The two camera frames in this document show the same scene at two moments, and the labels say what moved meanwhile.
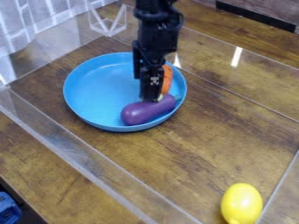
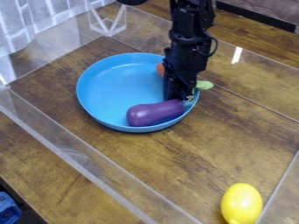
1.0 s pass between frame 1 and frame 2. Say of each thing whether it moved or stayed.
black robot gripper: moved
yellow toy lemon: stayed
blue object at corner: stayed
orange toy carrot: moved
